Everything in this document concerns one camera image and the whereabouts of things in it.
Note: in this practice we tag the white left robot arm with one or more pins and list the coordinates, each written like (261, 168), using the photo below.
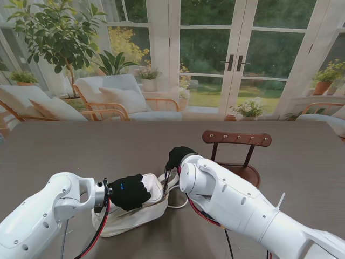
(35, 213)

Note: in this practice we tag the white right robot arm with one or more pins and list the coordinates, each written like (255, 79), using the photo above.
(237, 199)

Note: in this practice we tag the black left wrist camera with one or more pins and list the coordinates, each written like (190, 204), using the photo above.
(98, 209)

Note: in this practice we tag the printed sunroom backdrop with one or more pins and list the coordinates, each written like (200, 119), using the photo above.
(205, 54)

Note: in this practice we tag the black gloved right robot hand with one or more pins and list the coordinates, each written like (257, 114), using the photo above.
(179, 155)

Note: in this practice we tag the white zip tie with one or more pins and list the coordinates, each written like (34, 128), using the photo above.
(280, 202)

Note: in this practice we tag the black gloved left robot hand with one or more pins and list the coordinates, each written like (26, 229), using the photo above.
(129, 193)

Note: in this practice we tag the white zip pouch bag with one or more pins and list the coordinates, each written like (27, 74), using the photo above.
(129, 221)

